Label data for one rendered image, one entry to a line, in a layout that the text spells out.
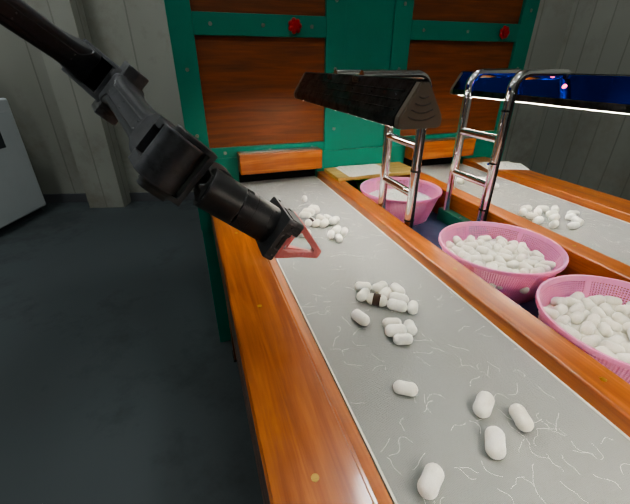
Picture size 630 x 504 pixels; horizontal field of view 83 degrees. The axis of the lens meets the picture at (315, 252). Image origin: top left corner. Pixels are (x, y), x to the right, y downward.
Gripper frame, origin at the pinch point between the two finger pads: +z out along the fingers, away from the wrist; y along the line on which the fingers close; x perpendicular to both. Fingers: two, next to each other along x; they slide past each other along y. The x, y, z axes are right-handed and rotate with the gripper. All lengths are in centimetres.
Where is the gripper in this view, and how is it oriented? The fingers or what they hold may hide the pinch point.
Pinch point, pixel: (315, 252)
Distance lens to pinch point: 56.3
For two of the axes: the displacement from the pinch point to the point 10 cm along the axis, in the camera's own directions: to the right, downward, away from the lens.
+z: 7.4, 4.4, 5.1
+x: -6.0, 7.8, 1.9
